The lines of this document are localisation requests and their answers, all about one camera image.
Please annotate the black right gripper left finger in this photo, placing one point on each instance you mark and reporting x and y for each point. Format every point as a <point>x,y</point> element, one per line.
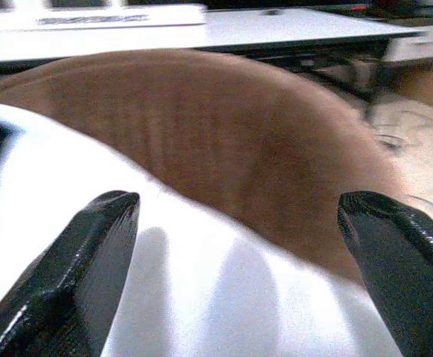
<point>75,282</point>

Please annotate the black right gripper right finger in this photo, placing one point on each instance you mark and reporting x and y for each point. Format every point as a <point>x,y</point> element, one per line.
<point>402,275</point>

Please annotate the grey square pillow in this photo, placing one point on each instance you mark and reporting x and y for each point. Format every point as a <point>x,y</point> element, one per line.
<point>164,282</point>

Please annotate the brown round plush sofa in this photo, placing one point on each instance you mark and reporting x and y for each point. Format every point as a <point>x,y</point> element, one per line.
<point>239,148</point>

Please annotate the white table with black frame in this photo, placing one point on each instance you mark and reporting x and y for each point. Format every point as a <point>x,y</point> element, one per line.
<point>239,29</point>

